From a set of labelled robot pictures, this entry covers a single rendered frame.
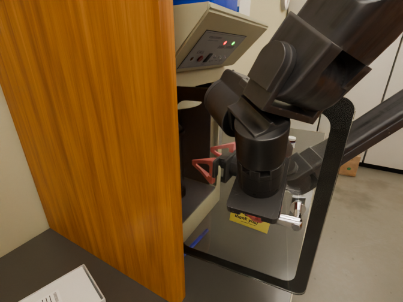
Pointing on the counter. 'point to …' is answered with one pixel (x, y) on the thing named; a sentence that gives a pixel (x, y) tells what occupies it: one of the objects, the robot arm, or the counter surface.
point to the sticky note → (249, 222)
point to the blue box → (212, 2)
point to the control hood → (203, 21)
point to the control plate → (214, 42)
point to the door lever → (294, 222)
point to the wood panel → (101, 127)
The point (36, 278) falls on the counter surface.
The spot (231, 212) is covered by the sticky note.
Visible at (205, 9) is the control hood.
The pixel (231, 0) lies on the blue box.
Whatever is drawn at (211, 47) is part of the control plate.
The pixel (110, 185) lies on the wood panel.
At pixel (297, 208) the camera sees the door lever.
